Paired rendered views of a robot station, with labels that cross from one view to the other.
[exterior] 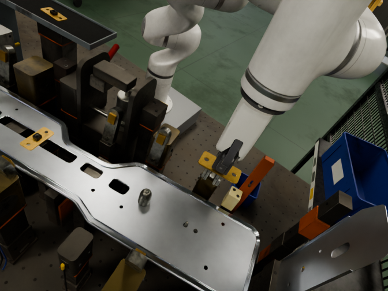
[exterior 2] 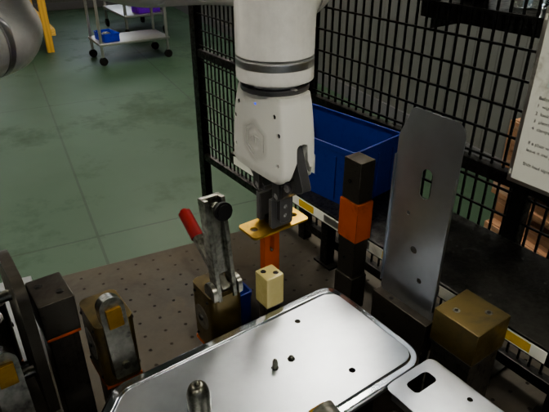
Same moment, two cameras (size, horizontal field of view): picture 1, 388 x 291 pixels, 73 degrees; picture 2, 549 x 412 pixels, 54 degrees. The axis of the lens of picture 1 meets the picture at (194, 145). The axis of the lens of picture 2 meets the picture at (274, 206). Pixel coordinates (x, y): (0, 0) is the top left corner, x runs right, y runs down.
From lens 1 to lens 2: 0.33 m
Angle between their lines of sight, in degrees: 37
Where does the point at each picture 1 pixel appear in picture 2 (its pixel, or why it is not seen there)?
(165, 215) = (244, 387)
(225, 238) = (320, 328)
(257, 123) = (306, 108)
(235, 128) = (291, 135)
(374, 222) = (424, 127)
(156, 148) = (117, 341)
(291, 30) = not seen: outside the picture
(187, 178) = not seen: hidden behind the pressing
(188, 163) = not seen: hidden behind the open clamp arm
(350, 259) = (444, 176)
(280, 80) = (302, 42)
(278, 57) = (288, 20)
